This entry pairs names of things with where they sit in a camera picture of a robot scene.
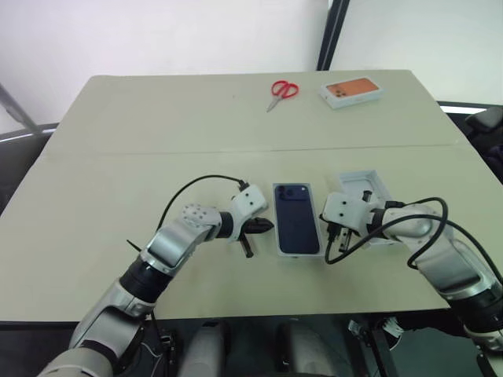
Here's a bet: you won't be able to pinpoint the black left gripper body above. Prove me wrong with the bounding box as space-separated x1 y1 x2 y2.
235 217 259 245

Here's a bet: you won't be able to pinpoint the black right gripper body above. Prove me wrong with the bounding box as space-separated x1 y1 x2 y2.
319 213 358 240

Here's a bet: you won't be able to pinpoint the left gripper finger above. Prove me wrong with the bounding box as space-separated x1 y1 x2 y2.
253 218 275 236
238 232 255 260

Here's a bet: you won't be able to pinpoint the dark blue smartphone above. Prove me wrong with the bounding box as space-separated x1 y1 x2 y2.
274 183 321 254

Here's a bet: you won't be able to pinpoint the white box with orange phone print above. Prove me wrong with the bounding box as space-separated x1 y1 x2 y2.
319 76 385 110

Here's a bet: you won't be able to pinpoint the grey rounded leg shape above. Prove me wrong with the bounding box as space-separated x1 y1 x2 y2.
277 320 335 377
180 320 233 377

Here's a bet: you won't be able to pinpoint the black table leg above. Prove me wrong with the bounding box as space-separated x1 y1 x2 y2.
367 328 398 377

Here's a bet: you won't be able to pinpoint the small black connector block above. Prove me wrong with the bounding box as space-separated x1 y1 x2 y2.
160 331 178 354

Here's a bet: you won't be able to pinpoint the black office chair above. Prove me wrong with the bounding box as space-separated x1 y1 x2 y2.
464 105 503 178

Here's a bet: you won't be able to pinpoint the black vertical pole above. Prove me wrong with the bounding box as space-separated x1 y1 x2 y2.
316 0 351 71

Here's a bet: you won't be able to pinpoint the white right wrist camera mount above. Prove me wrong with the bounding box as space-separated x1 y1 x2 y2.
322 192 373 236

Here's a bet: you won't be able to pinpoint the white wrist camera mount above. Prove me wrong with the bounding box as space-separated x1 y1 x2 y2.
229 185 269 241
322 192 373 236

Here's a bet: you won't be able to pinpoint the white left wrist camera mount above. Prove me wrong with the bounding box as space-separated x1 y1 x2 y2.
229 185 269 241

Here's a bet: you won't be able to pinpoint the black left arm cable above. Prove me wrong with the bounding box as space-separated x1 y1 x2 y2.
156 174 249 233

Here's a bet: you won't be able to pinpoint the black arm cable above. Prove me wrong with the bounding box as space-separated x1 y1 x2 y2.
322 197 503 284
156 174 249 233

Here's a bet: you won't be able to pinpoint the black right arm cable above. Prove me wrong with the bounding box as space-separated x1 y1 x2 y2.
322 197 503 284

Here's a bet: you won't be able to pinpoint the white table bracket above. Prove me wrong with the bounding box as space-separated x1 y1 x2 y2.
383 317 406 339
347 320 369 339

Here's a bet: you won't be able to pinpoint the red handled scissors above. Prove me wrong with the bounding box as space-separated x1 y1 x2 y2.
266 79 300 113

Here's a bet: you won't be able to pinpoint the dark metal frame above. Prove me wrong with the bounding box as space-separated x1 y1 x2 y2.
0 81 60 145

